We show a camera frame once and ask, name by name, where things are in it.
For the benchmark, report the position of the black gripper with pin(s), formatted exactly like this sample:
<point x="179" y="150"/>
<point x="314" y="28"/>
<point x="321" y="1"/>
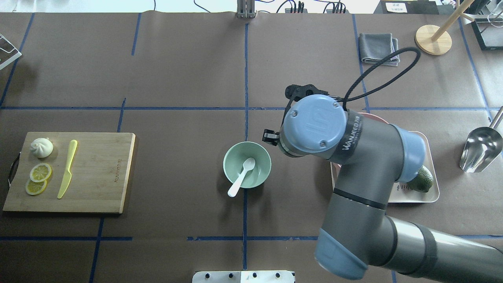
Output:
<point x="270" y="136"/>

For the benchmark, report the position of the white plastic spoon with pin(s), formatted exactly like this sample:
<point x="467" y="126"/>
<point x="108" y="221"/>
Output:
<point x="248" y="165"/>

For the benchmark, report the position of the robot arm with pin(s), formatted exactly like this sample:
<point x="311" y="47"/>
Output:
<point x="356" y="232"/>

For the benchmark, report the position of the green bowl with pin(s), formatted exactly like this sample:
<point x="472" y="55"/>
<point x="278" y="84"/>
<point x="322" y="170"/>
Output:
<point x="235" y="157"/>

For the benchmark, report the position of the pink bowl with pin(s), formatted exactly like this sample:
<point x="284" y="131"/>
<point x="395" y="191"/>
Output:
<point x="373" y="117"/>

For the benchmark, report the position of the steel ice scoop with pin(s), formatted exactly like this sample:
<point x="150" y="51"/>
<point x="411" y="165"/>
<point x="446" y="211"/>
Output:
<point x="482" y="146"/>

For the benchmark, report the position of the gray folded cloth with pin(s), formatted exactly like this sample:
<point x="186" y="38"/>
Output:
<point x="374" y="47"/>

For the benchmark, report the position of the cream serving tray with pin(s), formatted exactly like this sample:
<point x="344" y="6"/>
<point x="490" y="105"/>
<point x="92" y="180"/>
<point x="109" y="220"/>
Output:
<point x="400" y="192"/>

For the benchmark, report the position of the white mounting column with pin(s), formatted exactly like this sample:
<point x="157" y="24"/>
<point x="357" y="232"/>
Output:
<point x="245" y="276"/>

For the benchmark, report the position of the black power strip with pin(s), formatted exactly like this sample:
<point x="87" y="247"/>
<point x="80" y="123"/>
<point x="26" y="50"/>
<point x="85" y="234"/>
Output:
<point x="313" y="7"/>

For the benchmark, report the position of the green lime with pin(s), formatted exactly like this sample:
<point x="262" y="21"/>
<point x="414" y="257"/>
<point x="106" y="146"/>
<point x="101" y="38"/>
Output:
<point x="423" y="181"/>

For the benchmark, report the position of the bamboo cutting board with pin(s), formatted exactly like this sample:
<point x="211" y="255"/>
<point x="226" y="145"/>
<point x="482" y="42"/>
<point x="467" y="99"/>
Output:
<point x="90" y="172"/>

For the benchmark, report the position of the wooden cup tree stand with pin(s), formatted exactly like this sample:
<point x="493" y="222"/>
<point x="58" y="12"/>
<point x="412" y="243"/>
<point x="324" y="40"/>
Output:
<point x="435" y="40"/>

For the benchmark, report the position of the yellow plastic knife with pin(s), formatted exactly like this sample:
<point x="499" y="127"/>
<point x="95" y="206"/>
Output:
<point x="67" y="176"/>

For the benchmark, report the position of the white steamed bun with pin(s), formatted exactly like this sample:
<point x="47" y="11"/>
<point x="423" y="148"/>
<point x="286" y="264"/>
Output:
<point x="41" y="148"/>

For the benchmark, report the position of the upper lemon slice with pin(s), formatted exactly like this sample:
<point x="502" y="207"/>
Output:
<point x="40" y="172"/>

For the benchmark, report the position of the lemon slice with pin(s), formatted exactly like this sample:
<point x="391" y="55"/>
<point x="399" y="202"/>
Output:
<point x="35" y="188"/>
<point x="40" y="172"/>

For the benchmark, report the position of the lower lemon slice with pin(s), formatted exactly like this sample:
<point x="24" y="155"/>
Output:
<point x="35" y="188"/>

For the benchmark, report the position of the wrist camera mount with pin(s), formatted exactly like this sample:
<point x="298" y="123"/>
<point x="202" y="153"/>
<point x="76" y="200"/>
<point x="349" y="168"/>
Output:
<point x="298" y="92"/>

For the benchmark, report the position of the aluminium frame post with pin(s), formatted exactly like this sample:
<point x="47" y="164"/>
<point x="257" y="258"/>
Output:
<point x="246" y="9"/>

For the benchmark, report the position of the metal cutting board handle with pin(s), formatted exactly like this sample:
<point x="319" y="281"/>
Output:
<point x="13" y="170"/>

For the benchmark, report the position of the wire cup rack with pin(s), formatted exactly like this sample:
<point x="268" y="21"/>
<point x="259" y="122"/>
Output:
<point x="8" y="52"/>

